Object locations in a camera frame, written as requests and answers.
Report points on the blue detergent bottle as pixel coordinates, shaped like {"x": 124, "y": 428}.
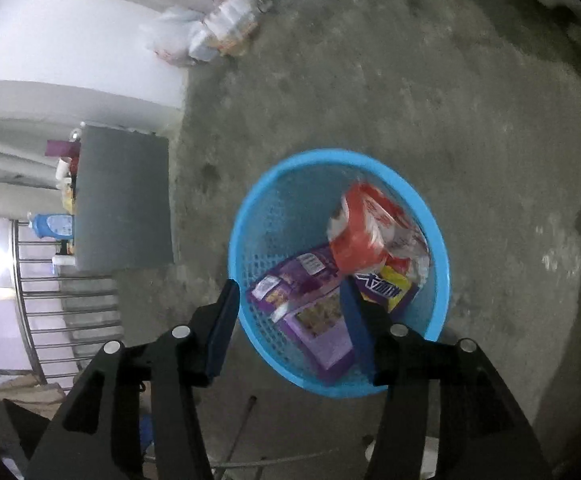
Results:
{"x": 53, "y": 225}

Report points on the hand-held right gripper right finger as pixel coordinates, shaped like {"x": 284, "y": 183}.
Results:
{"x": 358, "y": 330}

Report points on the grey curtain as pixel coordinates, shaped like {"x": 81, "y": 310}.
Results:
{"x": 0, "y": 160}

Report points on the pile of crumpled packets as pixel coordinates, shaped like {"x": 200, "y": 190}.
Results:
{"x": 230, "y": 15}

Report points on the purple cup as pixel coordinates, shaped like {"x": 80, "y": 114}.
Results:
{"x": 60, "y": 148}

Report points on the metal balcony railing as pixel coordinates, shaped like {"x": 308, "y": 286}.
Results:
{"x": 70, "y": 305}

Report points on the yellow purple packet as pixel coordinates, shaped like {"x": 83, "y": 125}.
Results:
{"x": 395, "y": 292}

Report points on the white cup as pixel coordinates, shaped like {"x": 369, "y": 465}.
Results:
{"x": 64, "y": 169}

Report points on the blue plastic basket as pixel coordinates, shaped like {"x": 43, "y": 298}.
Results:
{"x": 290, "y": 195}

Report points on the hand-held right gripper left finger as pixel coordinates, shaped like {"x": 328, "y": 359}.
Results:
{"x": 223, "y": 330}

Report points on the cardboard box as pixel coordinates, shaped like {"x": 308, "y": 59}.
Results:
{"x": 25, "y": 390}

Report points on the red white plastic bag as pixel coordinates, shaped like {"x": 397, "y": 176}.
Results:
{"x": 365, "y": 240}

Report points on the grey cabinet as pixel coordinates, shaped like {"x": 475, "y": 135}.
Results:
{"x": 120, "y": 200}

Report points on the purple snack bag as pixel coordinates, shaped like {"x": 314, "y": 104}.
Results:
{"x": 315, "y": 320}

